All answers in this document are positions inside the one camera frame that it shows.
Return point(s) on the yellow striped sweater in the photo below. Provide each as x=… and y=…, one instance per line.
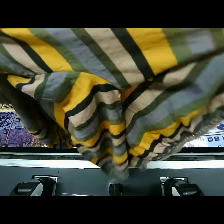
x=100, y=66

